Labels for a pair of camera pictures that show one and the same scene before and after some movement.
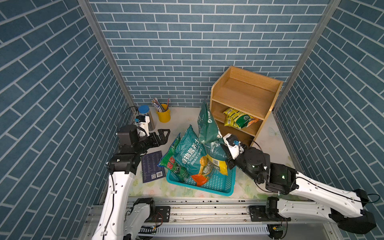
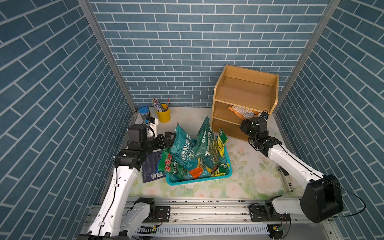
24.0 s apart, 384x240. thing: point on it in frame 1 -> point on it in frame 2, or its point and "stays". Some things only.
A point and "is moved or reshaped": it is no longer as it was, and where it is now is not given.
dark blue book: (150, 170) stays
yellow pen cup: (164, 116) stays
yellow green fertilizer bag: (235, 118) -> (221, 140)
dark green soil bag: (212, 141) is moved or reshaped
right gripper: (230, 163) -> (245, 126)
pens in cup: (156, 103) stays
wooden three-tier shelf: (242, 101) stays
